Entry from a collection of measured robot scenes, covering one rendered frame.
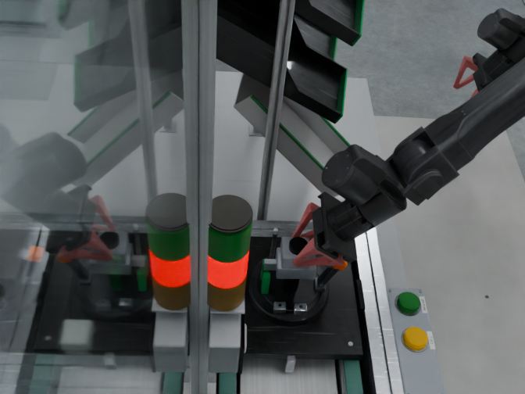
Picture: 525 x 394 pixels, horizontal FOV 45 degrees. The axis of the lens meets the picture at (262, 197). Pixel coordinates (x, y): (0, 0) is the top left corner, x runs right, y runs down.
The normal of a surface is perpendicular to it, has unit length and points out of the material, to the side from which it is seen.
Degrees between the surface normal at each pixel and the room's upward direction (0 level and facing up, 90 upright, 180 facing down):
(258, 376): 0
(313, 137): 45
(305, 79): 25
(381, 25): 0
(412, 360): 0
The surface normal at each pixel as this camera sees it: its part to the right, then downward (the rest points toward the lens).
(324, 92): 0.48, -0.52
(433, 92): 0.08, -0.66
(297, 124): 0.75, -0.34
